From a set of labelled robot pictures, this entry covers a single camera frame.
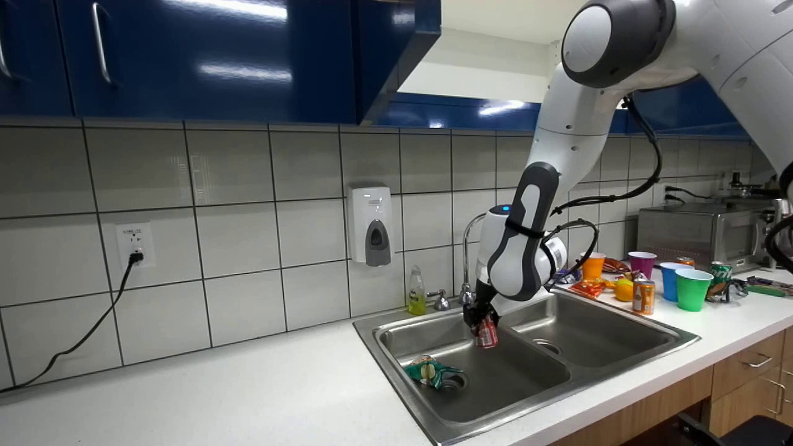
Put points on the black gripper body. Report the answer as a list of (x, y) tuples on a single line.
[(482, 306)]

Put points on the red soda can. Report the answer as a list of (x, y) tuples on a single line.
[(488, 335)]

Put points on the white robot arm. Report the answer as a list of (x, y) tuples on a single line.
[(577, 125)]

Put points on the stainless steel double sink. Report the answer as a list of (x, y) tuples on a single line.
[(577, 347)]

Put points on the orange soda can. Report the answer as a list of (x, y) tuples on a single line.
[(643, 296)]

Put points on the open white-lined blue cabinet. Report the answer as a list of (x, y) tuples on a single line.
[(462, 76)]

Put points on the wooden base cabinet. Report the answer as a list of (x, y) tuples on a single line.
[(744, 379)]

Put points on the blue open cabinet door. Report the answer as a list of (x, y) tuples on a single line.
[(397, 40)]

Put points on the blue closed cabinet door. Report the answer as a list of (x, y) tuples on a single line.
[(213, 57), (28, 57)]

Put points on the chrome gooseneck faucet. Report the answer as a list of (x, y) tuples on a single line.
[(466, 257)]

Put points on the green snack bag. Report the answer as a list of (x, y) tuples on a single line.
[(431, 375)]

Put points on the green dish soap bottle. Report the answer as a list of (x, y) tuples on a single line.
[(417, 299)]

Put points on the orange chip bag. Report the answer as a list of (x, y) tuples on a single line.
[(588, 289)]

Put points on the orange plastic cup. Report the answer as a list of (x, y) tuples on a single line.
[(592, 271)]

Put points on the yellow-green toy fruit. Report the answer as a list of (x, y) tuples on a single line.
[(622, 289)]

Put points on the blue plastic cup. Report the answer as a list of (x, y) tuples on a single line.
[(668, 283)]

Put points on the green bowl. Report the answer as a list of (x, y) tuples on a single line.
[(692, 290)]

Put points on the stainless steel microwave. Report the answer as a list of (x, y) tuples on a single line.
[(701, 231)]

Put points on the white wall soap dispenser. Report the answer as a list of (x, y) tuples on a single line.
[(369, 223)]

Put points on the white wall outlet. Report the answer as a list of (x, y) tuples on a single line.
[(136, 244)]

